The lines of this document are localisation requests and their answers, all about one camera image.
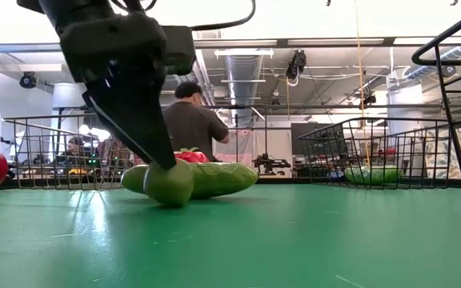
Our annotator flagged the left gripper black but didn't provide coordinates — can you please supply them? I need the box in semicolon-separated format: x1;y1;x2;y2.
59;13;178;171

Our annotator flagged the black clamp device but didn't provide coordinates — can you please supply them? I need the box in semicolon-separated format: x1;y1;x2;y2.
251;153;292;176

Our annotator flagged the silver ventilation duct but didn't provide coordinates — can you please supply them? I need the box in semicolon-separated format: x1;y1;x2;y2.
224;54;264;126

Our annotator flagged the green lime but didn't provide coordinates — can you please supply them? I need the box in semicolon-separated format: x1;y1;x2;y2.
142;158;195;209

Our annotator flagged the black round ceiling device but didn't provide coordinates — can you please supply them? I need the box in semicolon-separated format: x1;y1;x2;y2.
18;70;38;90

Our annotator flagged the black screen panel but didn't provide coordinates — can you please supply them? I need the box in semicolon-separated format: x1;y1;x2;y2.
290;122;324;156

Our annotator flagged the person seated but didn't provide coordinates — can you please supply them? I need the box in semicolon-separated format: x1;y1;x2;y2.
62;135;96;166

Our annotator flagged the person standing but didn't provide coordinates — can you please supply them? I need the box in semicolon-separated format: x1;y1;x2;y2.
161;80;231;163

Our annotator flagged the black overhead camera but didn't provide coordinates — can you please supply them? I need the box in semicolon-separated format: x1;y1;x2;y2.
285;49;308;88

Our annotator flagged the yellow hanging cord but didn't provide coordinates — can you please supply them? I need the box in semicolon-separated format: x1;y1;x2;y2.
353;0;371;167

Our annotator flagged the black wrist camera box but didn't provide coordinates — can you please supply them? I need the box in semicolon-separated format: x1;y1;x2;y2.
160;25;197;76

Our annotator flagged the green cucumber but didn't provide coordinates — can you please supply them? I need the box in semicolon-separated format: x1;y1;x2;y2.
120;161;259;200
343;164;403;186

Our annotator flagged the black cable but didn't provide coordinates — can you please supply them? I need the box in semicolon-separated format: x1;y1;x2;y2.
189;0;257;33

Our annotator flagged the black wire basket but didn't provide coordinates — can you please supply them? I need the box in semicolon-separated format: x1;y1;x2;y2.
297;117;452;190
2;113;136;190
411;2;461;218

